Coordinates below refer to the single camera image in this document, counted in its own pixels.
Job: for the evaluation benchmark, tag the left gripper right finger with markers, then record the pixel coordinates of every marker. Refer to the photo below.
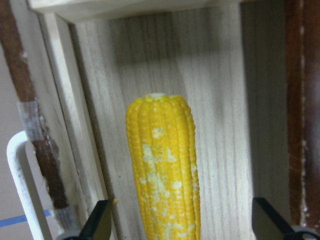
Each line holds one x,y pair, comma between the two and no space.
267,223

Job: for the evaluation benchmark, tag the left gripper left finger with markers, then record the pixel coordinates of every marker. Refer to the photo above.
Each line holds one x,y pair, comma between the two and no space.
99,224

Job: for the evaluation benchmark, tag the yellow corn cob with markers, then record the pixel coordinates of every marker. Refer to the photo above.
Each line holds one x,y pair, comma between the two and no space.
161,137

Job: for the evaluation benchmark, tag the light wood drawer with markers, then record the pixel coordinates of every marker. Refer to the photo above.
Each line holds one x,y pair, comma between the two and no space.
119,97

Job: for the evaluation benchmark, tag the dark brown wooden cabinet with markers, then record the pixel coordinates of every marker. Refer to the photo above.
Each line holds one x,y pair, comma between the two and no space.
302,53

